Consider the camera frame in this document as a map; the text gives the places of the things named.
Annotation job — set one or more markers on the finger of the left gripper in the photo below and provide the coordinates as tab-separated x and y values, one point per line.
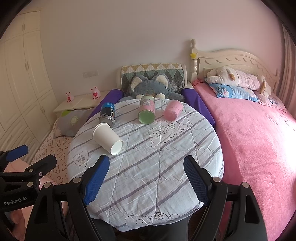
11	155
31	174

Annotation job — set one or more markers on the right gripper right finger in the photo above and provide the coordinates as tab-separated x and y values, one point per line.
208	189

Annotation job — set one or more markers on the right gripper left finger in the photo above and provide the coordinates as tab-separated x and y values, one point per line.
93	178

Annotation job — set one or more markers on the pink plastic cup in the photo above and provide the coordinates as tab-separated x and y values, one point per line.
173	110

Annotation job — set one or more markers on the white paper cup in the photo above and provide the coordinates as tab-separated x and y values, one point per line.
107	139

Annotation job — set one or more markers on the green pink cup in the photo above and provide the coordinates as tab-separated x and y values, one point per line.
147	110

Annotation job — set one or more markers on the heart pattern sheet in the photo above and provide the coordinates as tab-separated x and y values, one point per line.
59	148

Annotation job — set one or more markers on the striped quilt table cover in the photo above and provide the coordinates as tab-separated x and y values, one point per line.
146	183

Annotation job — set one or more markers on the grey sun pattern cushion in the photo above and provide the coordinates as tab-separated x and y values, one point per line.
70	121

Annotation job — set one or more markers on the white wardrobe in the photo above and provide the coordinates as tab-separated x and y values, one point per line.
27	97

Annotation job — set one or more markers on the blue silver can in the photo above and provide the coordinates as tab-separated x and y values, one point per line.
107	114

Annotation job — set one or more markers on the pink bed blanket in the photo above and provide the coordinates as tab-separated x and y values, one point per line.
258	146

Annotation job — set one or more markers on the purple sofa cushion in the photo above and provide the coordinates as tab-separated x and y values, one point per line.
192	98

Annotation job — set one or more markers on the right pink rabbit figurine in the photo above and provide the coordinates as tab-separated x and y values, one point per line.
95	93

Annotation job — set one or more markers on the pink rabbit figurine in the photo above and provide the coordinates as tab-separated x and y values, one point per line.
95	93
69	96

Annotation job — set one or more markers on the left pink rabbit figurine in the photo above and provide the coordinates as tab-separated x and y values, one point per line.
69	96

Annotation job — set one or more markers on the blue cartoon pillow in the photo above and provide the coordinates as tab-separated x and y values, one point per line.
226	91

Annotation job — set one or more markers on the grey cat plush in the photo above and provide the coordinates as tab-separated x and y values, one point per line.
158	87

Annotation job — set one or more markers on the white pink plush pig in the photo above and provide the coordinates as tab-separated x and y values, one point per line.
232	77

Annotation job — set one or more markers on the diamond pattern quilted headboard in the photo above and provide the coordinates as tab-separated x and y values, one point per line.
175	72

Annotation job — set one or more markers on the pink curtain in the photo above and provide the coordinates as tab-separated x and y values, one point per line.
287	86

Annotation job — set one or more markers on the cream wooden bed headboard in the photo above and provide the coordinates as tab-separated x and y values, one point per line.
233	58

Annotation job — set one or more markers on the yellow star sticker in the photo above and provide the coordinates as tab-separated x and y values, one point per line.
193	55

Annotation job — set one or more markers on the white wall socket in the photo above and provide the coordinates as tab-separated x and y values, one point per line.
89	74

